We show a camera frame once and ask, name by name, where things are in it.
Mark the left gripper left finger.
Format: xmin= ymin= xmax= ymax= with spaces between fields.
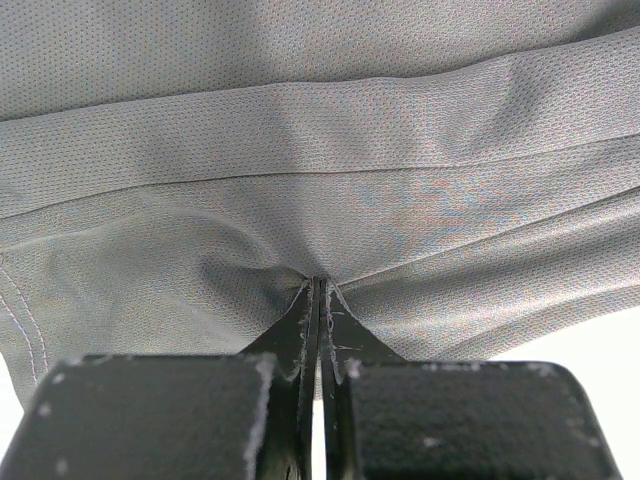
xmin=1 ymin=280 xmax=318 ymax=479

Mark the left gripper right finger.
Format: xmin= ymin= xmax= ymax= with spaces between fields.
xmin=318 ymin=280 xmax=620 ymax=479

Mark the grey t shirt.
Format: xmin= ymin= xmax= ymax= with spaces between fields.
xmin=1 ymin=1 xmax=639 ymax=403

